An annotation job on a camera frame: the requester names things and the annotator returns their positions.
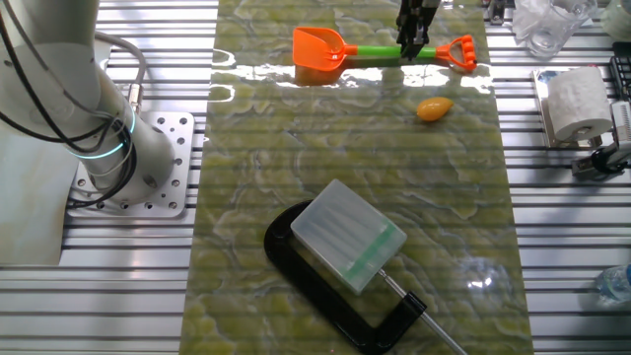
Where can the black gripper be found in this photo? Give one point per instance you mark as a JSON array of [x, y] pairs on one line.
[[419, 4]]

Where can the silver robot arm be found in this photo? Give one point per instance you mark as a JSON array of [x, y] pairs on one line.
[[148, 158]]

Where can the yellow toy mango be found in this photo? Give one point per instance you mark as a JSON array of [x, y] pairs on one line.
[[434, 109]]

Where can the clear glass pitcher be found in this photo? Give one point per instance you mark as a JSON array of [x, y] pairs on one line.
[[552, 29]]

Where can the metal paper roll holder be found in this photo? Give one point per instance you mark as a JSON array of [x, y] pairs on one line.
[[540, 103]]

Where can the green marble pattern mat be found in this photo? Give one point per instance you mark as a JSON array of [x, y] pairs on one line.
[[296, 148]]

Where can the white toilet paper roll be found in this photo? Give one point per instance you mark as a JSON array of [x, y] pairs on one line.
[[577, 103]]

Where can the translucent plastic container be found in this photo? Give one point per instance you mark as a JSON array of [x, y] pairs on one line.
[[618, 17]]

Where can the black keyboard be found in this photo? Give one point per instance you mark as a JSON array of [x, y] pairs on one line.
[[622, 69]]

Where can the translucent plastic box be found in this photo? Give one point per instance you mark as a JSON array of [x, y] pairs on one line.
[[345, 232]]

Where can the black C-clamp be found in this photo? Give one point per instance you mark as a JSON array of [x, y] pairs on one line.
[[278, 254]]

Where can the clear water bottle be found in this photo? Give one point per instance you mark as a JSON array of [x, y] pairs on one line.
[[616, 285]]

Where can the dark metal bracket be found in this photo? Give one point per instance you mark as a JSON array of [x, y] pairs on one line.
[[497, 12]]

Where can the small silver camera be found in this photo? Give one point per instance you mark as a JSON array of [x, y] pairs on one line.
[[584, 170]]

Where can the ribbed silver depth camera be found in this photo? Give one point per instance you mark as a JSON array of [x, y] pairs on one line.
[[622, 125]]

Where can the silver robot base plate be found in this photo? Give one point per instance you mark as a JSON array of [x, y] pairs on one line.
[[177, 128]]

